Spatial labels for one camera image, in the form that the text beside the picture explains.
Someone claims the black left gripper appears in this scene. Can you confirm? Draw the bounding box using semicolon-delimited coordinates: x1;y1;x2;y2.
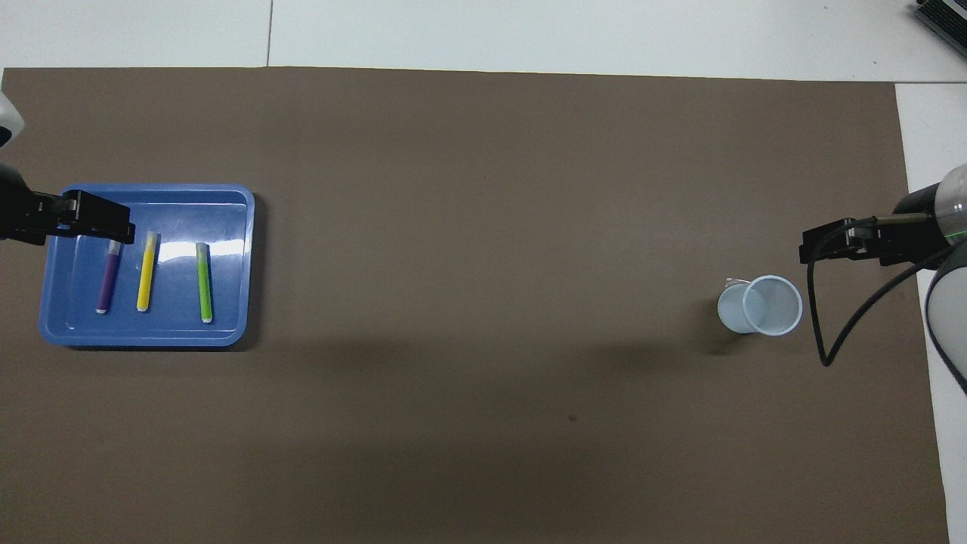
0;162;137;246

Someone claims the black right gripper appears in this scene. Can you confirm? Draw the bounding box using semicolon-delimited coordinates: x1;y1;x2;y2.
801;184;949;267

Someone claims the purple marker pen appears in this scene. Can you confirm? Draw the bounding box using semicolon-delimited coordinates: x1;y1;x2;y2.
96;240;122;314

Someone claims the yellow marker pen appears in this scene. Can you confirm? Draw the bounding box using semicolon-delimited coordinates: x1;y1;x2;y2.
136;230;159;312

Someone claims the green marker pen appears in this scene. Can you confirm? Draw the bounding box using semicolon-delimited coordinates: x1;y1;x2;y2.
196;242;214;324

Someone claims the translucent plastic cup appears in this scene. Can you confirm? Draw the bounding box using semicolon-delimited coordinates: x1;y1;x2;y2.
716;275;804;337

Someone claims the blue plastic tray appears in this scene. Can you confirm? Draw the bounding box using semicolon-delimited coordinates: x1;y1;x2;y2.
38;184;256;348

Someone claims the grey ribbed device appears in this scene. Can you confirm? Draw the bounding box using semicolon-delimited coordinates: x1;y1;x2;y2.
913;0;967;60

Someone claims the brown table mat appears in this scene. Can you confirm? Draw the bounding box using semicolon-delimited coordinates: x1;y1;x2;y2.
0;66;951;544

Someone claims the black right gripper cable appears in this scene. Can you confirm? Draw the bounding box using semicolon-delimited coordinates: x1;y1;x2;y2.
807;215;938;369

